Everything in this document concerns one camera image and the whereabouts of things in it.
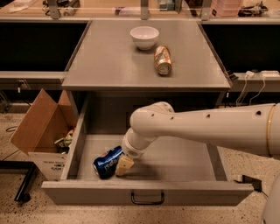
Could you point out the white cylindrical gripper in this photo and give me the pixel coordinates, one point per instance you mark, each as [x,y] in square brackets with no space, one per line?
[130,150]

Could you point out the blue pepsi can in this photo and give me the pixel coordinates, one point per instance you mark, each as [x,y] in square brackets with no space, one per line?
[105,164]

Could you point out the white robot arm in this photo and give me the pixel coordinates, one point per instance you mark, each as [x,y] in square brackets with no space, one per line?
[252,129]

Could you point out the grey open top drawer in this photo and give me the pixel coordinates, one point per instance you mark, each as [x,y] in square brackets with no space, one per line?
[188,173]

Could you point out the grey counter cabinet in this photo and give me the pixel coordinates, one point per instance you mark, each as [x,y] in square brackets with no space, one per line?
[109,64]

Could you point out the gold soda can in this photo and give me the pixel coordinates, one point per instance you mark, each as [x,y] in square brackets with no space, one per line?
[162,60]

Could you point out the crumpled trash in box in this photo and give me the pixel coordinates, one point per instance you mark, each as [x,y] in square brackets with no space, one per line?
[63,144]

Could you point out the brown cardboard box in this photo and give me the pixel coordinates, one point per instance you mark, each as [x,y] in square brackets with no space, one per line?
[45,122]

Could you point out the white ceramic bowl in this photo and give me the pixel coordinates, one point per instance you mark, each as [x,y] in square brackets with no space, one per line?
[144,37]

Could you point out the white power adapter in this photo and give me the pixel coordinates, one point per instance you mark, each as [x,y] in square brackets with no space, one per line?
[249,74]

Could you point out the pink plastic container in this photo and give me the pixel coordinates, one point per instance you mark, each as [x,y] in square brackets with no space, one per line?
[225,8]

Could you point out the black drawer handle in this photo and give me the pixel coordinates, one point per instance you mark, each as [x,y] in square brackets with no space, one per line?
[147,199]

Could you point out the black floor cable box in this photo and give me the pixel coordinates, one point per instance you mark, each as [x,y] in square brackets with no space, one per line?
[255,182]

